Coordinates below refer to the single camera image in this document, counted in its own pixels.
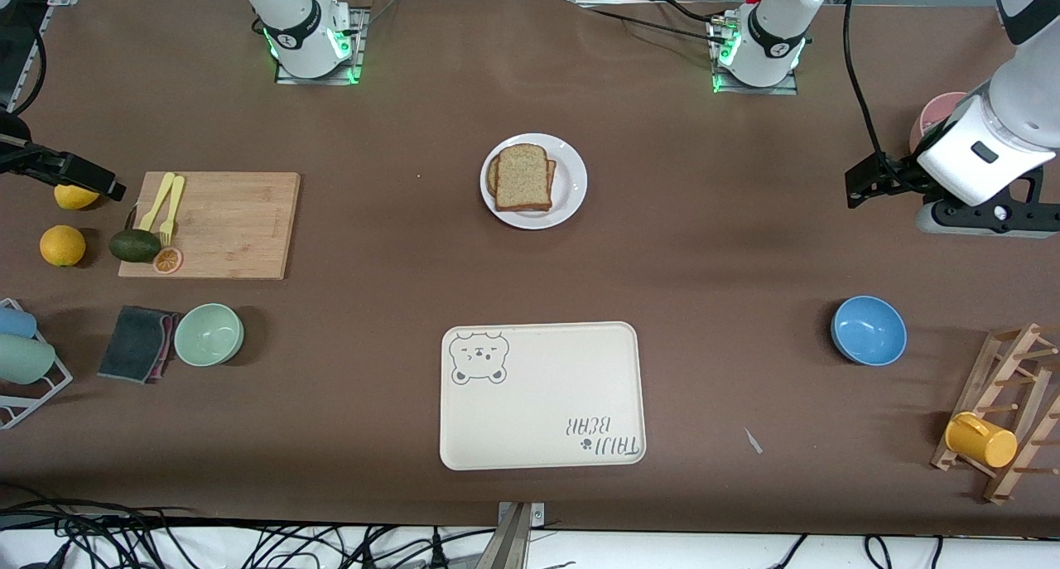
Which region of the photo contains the white round plate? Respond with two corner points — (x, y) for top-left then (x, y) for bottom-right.
(480, 133), (588, 230)

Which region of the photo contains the plain bread slice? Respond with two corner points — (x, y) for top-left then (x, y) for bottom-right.
(495, 143), (554, 213)

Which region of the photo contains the yellow lemon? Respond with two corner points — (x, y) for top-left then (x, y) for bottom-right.
(54, 184), (104, 211)
(39, 224), (87, 268)

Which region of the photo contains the yellow plastic knife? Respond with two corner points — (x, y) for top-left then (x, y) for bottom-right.
(138, 172), (176, 232)

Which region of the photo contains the green avocado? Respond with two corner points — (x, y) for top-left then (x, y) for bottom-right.
(108, 229), (163, 263)

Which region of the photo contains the yellow plastic fork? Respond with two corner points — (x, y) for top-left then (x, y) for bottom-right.
(159, 176), (186, 247)

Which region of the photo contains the pink bowl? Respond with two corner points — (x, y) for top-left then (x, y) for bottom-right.
(909, 92), (970, 152)

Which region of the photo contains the wooden cutting board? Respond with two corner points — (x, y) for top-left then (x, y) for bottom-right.
(118, 171), (301, 281)

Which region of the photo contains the blue bowl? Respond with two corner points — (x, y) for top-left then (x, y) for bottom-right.
(831, 296), (908, 367)

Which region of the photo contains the grey folded cloth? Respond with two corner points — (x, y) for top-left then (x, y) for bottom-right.
(97, 306), (176, 385)

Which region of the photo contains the light blue cup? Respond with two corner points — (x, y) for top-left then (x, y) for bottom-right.
(0, 306), (38, 340)

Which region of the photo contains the pale green bowl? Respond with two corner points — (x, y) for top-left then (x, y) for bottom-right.
(173, 303), (245, 368)

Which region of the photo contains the pale green cup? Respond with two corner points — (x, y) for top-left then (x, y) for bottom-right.
(0, 334), (56, 385)

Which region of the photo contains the wooden peg rack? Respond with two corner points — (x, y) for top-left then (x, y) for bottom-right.
(930, 322), (1060, 505)

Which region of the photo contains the yellow cup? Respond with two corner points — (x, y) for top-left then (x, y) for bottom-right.
(945, 412), (1019, 469)

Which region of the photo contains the cream bear tray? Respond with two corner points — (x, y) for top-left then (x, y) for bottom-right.
(439, 321), (647, 471)

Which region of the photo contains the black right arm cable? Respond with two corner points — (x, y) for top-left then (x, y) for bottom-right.
(12, 6), (51, 114)

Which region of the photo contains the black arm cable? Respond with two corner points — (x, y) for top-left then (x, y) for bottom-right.
(843, 0), (891, 172)
(12, 6), (51, 114)

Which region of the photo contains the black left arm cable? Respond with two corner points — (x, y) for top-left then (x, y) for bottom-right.
(843, 0), (891, 172)

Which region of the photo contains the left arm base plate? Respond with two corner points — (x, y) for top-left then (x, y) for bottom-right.
(708, 14), (800, 96)

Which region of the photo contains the white wire rack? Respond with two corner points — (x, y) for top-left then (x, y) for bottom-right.
(0, 298), (74, 430)

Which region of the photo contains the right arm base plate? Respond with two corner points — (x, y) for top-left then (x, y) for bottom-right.
(275, 6), (366, 85)

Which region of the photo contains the black table cable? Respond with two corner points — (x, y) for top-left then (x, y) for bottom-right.
(576, 0), (734, 44)

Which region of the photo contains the black floor cable bundle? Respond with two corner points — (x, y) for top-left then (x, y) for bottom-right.
(0, 485), (498, 569)

